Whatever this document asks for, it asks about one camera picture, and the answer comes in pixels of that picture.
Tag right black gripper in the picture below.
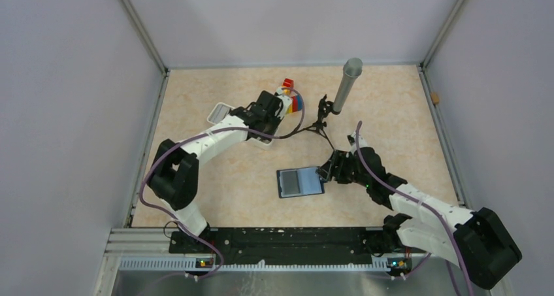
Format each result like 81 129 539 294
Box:
316 149 371 188

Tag blue leather card holder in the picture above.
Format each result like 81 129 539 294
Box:
276 167 325 199

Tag black card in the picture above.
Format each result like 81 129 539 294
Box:
280 170 301 197

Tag white rectangular tray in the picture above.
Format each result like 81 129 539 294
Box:
206 102 273 150

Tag black mini tripod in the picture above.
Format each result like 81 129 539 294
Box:
284 94 334 150

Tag grey microphone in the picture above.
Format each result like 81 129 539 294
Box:
332 58 363 114

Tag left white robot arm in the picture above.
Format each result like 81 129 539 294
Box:
142 91 293 253

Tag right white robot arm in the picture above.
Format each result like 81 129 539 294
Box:
316 131 523 290

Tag red blue toy block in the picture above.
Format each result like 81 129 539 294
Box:
287 95 303 113

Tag small red toy block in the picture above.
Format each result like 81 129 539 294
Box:
282 78 294 89

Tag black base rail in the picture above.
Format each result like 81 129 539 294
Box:
169 227 416 272

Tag small brown wall object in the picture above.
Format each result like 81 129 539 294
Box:
430 92 440 105

